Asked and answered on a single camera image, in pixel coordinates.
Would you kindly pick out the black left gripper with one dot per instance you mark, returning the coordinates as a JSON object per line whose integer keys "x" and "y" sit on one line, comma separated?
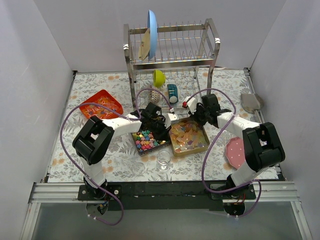
{"x": 161, "y": 128}

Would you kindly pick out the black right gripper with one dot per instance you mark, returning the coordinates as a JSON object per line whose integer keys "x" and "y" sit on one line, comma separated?
{"x": 197, "y": 114}

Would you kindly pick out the star candy tin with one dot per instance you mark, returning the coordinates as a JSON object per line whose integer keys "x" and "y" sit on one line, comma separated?
{"x": 145, "y": 142}

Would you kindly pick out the gold tin of candies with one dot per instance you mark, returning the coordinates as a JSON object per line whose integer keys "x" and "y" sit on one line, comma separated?
{"x": 188, "y": 137}

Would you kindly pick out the metal scoop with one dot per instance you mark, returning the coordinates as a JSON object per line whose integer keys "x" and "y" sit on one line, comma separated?
{"x": 253, "y": 103}

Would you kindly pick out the orange lollipop candy tin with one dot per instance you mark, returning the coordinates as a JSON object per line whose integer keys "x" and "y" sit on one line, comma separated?
{"x": 105, "y": 99}

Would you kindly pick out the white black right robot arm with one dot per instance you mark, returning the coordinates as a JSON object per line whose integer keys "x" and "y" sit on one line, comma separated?
{"x": 261, "y": 143}

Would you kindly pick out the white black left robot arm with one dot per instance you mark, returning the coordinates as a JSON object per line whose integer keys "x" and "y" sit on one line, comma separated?
{"x": 92, "y": 143}

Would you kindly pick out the clear glass jar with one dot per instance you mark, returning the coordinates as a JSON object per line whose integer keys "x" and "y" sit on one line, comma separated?
{"x": 163, "y": 160}

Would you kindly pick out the patterned ceramic bowl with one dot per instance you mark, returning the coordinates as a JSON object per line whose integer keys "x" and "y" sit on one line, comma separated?
{"x": 154, "y": 97}

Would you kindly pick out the teal white mug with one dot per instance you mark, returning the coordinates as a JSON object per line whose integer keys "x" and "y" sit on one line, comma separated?
{"x": 173, "y": 94}

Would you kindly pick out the clear jar lid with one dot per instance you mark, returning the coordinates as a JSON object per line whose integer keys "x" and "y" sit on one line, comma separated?
{"x": 138, "y": 168}

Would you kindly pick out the pink polka dot plate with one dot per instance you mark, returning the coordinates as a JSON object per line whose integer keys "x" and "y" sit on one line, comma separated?
{"x": 234, "y": 152}

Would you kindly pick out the yellow-green bowl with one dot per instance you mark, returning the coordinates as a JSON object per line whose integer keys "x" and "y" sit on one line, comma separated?
{"x": 159, "y": 78}

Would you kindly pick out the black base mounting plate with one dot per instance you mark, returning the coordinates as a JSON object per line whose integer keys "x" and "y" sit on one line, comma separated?
{"x": 174, "y": 195}

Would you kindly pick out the steel two-tier dish rack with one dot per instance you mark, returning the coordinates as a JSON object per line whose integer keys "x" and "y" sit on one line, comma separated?
{"x": 181, "y": 50}

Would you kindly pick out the beige plate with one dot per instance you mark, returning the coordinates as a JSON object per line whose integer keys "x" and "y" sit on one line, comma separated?
{"x": 145, "y": 45}

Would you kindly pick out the light blue plate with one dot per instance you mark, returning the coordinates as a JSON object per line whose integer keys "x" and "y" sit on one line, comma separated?
{"x": 153, "y": 27}

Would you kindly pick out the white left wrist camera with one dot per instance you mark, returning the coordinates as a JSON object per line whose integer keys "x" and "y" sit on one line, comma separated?
{"x": 169, "y": 118}

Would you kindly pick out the aluminium frame rail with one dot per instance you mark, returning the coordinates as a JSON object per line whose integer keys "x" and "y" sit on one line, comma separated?
{"x": 266, "y": 191}

